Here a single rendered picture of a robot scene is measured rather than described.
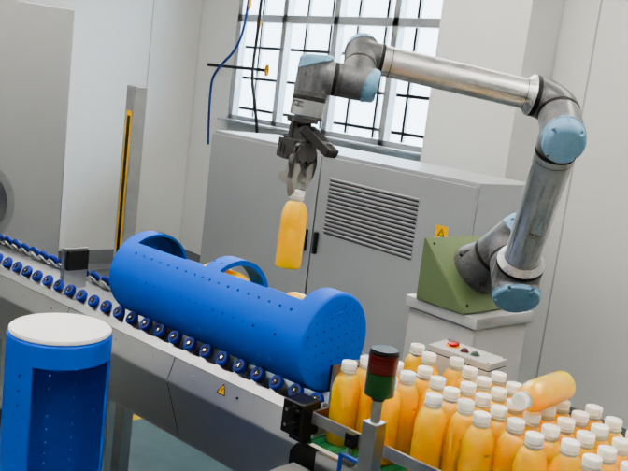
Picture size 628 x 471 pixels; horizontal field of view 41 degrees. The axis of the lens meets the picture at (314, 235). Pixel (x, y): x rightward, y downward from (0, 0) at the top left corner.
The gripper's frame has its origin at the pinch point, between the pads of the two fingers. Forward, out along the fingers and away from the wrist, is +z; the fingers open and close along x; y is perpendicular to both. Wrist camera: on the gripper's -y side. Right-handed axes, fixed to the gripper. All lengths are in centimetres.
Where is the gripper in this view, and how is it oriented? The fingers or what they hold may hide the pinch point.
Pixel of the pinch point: (297, 192)
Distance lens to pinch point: 227.5
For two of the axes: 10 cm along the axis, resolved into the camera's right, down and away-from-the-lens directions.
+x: -6.6, 0.0, -7.5
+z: -1.8, 9.7, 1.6
